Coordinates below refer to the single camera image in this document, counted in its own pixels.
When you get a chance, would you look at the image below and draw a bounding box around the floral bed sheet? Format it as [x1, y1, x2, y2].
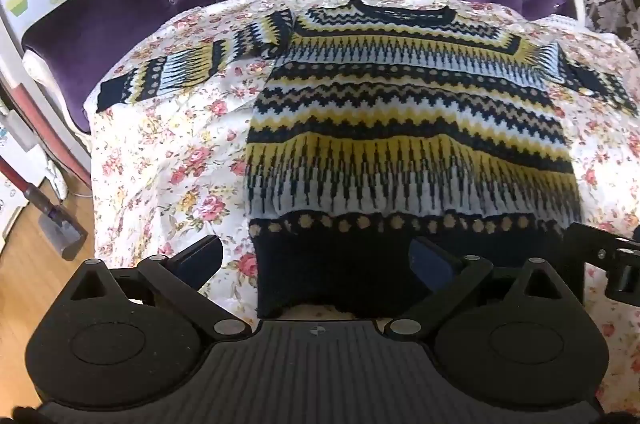
[87, 0, 640, 410]

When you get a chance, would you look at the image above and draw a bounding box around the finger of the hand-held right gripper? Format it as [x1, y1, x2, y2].
[570, 222, 640, 267]

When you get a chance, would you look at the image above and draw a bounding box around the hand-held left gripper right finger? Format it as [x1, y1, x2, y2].
[387, 237, 585, 340]

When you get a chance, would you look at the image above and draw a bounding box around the vacuum cleaner head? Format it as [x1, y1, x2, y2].
[0, 154, 89, 261]

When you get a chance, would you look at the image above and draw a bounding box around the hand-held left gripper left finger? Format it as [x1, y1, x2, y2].
[70, 234, 251, 344]

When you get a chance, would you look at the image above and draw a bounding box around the navy yellow patterned knit sweater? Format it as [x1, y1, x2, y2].
[96, 0, 640, 320]

